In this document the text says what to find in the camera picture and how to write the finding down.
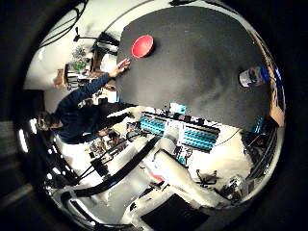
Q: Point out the cranberry grape juice bottle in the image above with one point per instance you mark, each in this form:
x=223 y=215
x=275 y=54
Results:
x=252 y=77

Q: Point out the black office chair base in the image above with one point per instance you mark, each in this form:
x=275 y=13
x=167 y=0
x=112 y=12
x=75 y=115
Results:
x=206 y=178

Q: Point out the teal bin storage rack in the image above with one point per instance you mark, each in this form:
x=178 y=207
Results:
x=199 y=136

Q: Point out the green potted plant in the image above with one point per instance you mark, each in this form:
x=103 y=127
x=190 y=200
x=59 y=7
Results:
x=78 y=57

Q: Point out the white paper sheet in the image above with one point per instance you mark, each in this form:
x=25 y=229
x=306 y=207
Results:
x=173 y=129

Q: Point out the long black curved bar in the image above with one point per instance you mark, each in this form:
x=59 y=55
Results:
x=118 y=173

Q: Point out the person in dark blue shirt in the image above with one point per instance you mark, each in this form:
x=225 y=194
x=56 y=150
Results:
x=72 y=114

